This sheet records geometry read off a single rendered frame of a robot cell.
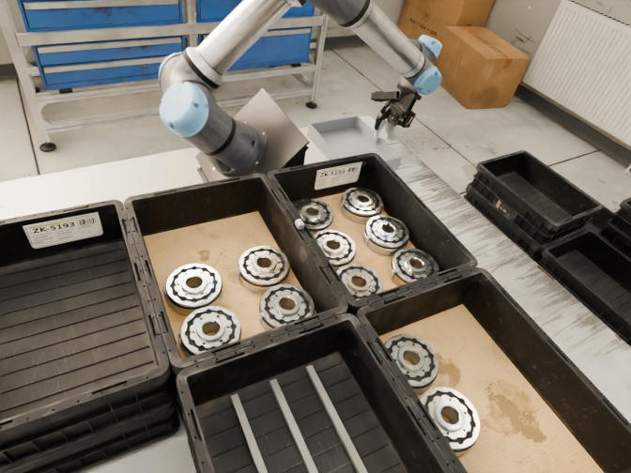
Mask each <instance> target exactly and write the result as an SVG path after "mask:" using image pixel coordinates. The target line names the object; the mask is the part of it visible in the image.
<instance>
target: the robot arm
mask: <svg viewBox="0 0 631 473"><path fill-rule="evenodd" d="M307 1H309V2H310V3H311V4H312V5H314V6H315V7H316V8H318V9H319V10H321V11H322V12H324V13H325V14H326V15H328V16H329V17H330V18H332V19H333V20H334V21H335V22H337V23H338V24H339V25H340V26H341V27H343V28H350V29H351V30H352V31H353V32H354V33H356V34H357V35H358V36H359V37H360V38H361V39H362V40H363V41H364V42H366V43H367V44H368V45H369V46H370V47H371V48H372V49H373V50H374V51H375V52H377V53H378V54H379V55H380V57H381V58H382V59H384V60H385V61H387V62H388V63H389V64H390V65H391V66H392V67H393V68H394V69H395V70H397V71H398V72H399V73H400V74H401V77H400V79H399V83H398V85H397V88H398V89H399V90H400V92H398V91H392V92H381V91H376V92H373V93H372V95H371V100H374V101H375V102H382V101H388V102H386V103H385V105H384V106H383V108H382V109H381V110H380V112H379V114H378V116H377V119H376V123H375V131H374V141H375V144H376V143H377V141H378V138H381V139H383V140H387V139H390V140H395V138H396V134H395V132H394V129H395V127H396V125H399V126H401V127H403V128H406V127H408V128H409V126H410V124H411V122H412V120H413V119H414V117H415V115H416V114H415V113H414V112H413V111H411V110H412V108H413V106H414V104H415V102H416V100H420V99H421V98H422V96H421V95H419V94H418V93H420V94H422V95H428V94H430V93H432V92H434V91H435V90H436V89H437V88H438V87H439V85H440V82H441V74H440V72H439V71H438V68H437V67H435V66H434V64H435V62H436V60H437V59H438V56H439V53H440V50H441V48H442V44H441V43H440V42H439V41H437V40H436V39H434V38H431V37H429V36H427V35H421V36H420V38H419V39H418V40H414V39H411V38H407V37H406V35H405V34H404V33H403V32H402V31H401V30H400V29H399V28H398V27H397V26H396V25H395V24H394V23H393V22H392V21H391V20H390V18H389V17H388V16H387V15H386V14H385V13H384V12H383V11H382V10H381V9H380V8H379V7H378V6H377V5H376V4H375V3H374V1H373V0H243V1H242V2H241V3H240V4H239V5H238V6H237V7H236V8H235V9H234V10H233V11H232V12H231V13H230V14H229V15H228V16H227V17H226V18H225V19H224V20H223V21H222V22H221V23H220V24H219V25H218V26H217V27H216V28H215V29H214V30H213V31H212V32H211V33H210V34H209V35H208V37H207V38H206V39H205V40H204V41H203V42H202V43H201V44H200V45H199V46H198V47H188V48H187V49H186V50H185V51H184V52H180V53H172V54H170V55H168V56H167V57H166V58H165V59H164V60H163V61H162V64H161V66H160V69H159V84H160V88H161V91H162V93H163V97H162V104H161V105H160V117H161V120H162V122H163V124H164V125H165V126H166V127H167V128H168V129H169V130H170V131H172V132H173V133H174V134H175V135H177V136H180V137H181V138H182V139H184V140H185V141H187V142H188V143H190V144H191V145H193V146H194V147H196V148H197V149H199V150H200V151H201V152H203V153H204V154H206V155H207V156H208V158H209V160H210V161H211V163H212V164H213V166H214V167H215V169H216V170H217V171H218V172H219V173H221V174H222V175H225V176H236V175H240V174H242V173H243V172H245V171H246V170H247V169H248V168H249V167H250V166H251V165H252V164H253V163H254V161H255V160H256V158H257V156H258V154H259V151H260V148H261V136H260V134H259V132H258V131H257V130H256V129H255V128H254V127H253V126H251V125H249V124H246V123H243V122H241V121H238V120H236V119H234V118H232V117H231V116H230V115H229V114H228V113H226V112H225V111H224V110H223V109H222V108H221V107H220V106H219V105H218V104H217V103H216V101H215V98H214V97H213V95H212V93H213V92H214V91H215V90H216V89H217V88H218V87H219V86H220V85H221V84H222V83H223V74H224V73H225V72H226V71H227V70H228V69H229V68H230V67H231V66H232V65H233V64H234V63H235V62H236V61H237V60H238V59H239V58H240V57H241V56H242V55H243V54H244V53H245V52H246V51H247V50H248V49H249V48H250V47H252V46H253V45H254V44H255V43H256V42H257V41H258V40H259V39H260V38H261V37H262V36H263V35H264V34H265V33H266V32H267V31H268V30H269V29H270V28H271V27H272V26H273V25H274V24H275V23H276V22H277V21H278V20H279V19H280V18H281V17H282V16H283V15H284V14H285V13H286V12H287V11H288V10H289V9H290V8H292V7H302V6H303V5H304V4H305V3H306V2H307ZM386 118H387V119H388V120H385V119H386ZM411 118H412V119H411ZM410 119H411V121H410ZM409 121H410V123H408V122H409Z"/></svg>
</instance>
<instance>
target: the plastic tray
mask: <svg viewBox="0 0 631 473"><path fill-rule="evenodd" d="M307 136H308V137H309V139H310V140H311V141H312V142H313V143H314V144H315V145H316V147H317V148H318V149H319V150H320V151H321V152H322V153H323V155H324V156H325V157H326V158H327V159H328V160H335V159H340V158H345V157H350V156H356V155H360V154H366V153H376V154H378V155H379V156H380V157H381V158H382V159H384V160H385V161H386V162H387V163H388V165H389V166H390V167H391V168H392V169H393V170H398V167H399V164H400V161H401V159H402V157H401V156H400V155H399V154H398V153H397V152H396V151H395V150H394V149H393V148H392V147H390V146H389V145H388V144H387V143H386V142H385V141H384V140H383V139H381V138H378V141H377V143H376V144H375V141H374V131H373V130H372V129H371V128H370V127H369V126H368V125H367V124H366V123H365V122H364V121H363V120H362V119H361V118H360V117H358V116H357V115H353V116H349V117H343V118H337V119H332V120H326V121H320V122H315V123H309V128H308V134H307Z"/></svg>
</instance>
